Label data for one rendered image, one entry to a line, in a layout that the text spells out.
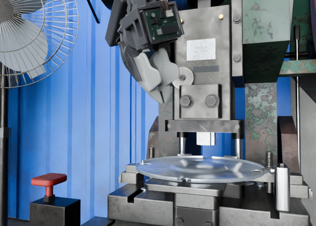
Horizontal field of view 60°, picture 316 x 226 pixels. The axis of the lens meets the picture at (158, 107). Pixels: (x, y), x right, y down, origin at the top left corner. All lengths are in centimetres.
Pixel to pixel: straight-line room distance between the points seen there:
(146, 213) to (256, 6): 53
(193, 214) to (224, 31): 43
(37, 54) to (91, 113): 105
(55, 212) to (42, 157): 182
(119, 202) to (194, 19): 49
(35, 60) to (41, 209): 70
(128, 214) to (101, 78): 159
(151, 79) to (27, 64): 86
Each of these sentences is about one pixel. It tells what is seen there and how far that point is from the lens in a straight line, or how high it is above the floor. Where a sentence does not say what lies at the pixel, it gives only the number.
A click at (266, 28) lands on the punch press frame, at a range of 66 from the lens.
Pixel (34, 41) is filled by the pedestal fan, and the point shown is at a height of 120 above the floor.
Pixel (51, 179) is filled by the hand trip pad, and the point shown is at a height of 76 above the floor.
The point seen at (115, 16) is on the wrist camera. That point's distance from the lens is 49.
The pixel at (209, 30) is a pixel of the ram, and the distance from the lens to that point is 71.
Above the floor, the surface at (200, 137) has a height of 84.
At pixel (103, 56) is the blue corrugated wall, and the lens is 221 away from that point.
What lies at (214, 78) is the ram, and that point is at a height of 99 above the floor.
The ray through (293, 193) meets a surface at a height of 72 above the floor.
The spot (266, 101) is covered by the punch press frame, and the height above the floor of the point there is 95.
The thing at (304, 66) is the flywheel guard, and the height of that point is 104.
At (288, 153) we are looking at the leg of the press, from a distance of 102.
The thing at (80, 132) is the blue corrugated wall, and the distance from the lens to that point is 227.
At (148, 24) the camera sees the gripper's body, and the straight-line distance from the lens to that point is 42.
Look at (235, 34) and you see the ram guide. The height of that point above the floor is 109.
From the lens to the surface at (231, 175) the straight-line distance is 59.
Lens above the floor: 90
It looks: 2 degrees up
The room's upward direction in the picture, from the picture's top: straight up
